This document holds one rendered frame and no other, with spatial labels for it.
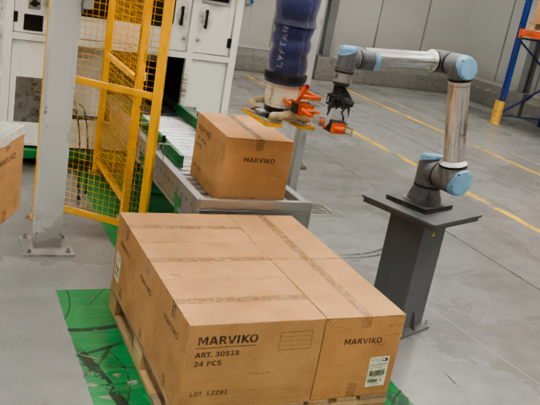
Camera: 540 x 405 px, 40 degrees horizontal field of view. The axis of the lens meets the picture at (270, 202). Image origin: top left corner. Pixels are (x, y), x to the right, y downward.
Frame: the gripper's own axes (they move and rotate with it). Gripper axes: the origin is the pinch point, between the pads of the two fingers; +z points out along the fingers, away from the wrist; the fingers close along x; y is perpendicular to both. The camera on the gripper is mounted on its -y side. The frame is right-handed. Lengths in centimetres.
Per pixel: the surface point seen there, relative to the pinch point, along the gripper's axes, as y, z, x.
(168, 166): 125, 62, 37
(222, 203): 62, 63, 24
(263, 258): -2, 67, 25
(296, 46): 49, -29, 3
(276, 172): 68, 45, -9
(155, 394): -30, 119, 80
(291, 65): 49, -19, 4
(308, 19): 49, -43, -1
